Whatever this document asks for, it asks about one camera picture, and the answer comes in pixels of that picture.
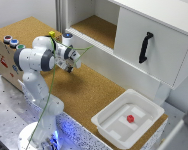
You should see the green cable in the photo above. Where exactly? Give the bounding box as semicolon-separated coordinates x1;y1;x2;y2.
25;35;96;150

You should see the blue button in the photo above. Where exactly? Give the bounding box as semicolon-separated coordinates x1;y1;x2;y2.
9;38;20;48

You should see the white sliding door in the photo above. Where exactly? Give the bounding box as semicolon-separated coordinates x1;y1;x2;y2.
112;6;188;90

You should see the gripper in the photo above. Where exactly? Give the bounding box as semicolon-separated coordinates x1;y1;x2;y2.
63;49;83;70

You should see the pink block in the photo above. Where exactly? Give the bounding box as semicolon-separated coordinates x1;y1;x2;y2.
126;114;135;124

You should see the white cabinet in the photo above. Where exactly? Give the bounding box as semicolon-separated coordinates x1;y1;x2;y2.
55;0;188;108

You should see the green button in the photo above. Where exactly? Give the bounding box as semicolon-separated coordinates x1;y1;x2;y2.
15;43;26;52

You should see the red button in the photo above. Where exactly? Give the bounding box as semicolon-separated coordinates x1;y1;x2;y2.
2;35;13;45

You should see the white plastic box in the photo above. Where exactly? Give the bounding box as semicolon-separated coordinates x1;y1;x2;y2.
90;88;166;150

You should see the black door handle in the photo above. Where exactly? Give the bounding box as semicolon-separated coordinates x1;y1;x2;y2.
138;31;155;65

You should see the yellow block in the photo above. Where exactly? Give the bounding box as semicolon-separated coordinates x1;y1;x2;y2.
48;30;57;38

